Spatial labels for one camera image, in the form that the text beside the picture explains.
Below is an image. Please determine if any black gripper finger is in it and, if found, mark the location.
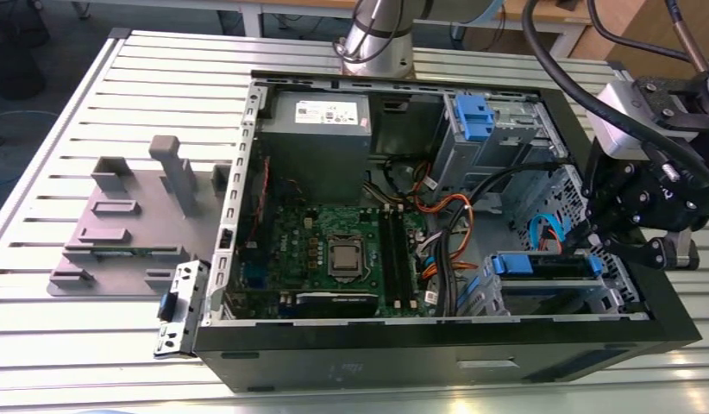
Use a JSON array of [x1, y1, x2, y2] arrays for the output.
[[563, 137, 661, 255], [605, 228, 701, 271]]

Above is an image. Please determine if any blue disk wire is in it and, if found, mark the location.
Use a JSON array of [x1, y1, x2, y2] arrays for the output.
[[526, 213, 571, 255]]

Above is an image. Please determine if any hard disk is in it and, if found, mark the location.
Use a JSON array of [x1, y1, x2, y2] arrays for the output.
[[457, 253, 606, 316]]

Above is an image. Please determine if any grey metal drive cage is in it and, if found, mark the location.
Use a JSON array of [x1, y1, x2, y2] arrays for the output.
[[431, 90, 570, 204]]

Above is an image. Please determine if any blue plastic drive latch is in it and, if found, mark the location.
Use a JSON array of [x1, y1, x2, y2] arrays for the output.
[[454, 93, 497, 140]]

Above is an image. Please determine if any black RAM slot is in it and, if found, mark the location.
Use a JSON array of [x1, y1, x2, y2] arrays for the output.
[[379, 204, 406, 310], [393, 204, 421, 308]]

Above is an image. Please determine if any wooden cabinet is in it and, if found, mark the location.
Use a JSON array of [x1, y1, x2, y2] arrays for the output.
[[570, 0, 709, 83]]

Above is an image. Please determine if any CPU socket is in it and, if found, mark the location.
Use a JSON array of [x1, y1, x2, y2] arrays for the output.
[[324, 235, 371, 285]]

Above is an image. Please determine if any silver CPU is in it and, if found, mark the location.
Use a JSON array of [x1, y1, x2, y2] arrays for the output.
[[330, 245, 365, 273]]

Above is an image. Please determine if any grey power supply unit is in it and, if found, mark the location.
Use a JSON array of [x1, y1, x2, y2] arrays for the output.
[[260, 91, 371, 207]]

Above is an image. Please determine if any black open PC case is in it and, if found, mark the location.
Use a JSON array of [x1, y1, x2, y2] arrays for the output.
[[192, 68, 705, 393]]

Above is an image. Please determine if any black graphics card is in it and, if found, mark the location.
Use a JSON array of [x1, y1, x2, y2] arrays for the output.
[[282, 292, 382, 319]]

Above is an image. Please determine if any green motherboard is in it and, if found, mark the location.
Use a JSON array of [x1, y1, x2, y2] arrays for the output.
[[227, 204, 434, 319]]

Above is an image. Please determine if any blue expansion slot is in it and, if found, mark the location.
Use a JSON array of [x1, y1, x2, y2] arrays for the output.
[[243, 261, 268, 289]]

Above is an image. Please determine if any grey plastic parts rack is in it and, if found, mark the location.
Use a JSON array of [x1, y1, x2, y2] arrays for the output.
[[47, 134, 235, 299]]

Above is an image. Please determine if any green RAM stick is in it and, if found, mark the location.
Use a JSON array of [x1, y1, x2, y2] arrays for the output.
[[92, 248, 180, 260]]

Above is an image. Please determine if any black office chair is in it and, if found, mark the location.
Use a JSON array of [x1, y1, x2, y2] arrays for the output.
[[0, 0, 51, 101]]

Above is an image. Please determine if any orange wire bundle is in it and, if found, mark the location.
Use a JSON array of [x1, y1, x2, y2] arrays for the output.
[[414, 193, 479, 279]]

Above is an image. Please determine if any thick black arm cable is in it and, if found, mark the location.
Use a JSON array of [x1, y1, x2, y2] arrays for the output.
[[521, 0, 709, 191]]

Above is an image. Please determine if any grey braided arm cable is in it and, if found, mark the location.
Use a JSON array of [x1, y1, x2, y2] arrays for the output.
[[664, 0, 709, 73]]

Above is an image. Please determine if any wooden desk with white frame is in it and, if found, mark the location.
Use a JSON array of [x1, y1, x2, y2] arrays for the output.
[[238, 0, 597, 60]]

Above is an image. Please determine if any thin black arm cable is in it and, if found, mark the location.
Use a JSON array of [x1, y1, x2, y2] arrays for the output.
[[587, 0, 694, 61]]

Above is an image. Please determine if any black cable at arm foot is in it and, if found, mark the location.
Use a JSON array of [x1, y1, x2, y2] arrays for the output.
[[332, 0, 413, 64]]

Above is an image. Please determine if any thin red wire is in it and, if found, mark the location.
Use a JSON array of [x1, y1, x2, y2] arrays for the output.
[[246, 155, 274, 250]]

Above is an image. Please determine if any metal card retention bracket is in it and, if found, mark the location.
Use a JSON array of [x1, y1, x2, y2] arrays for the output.
[[152, 260, 211, 358]]

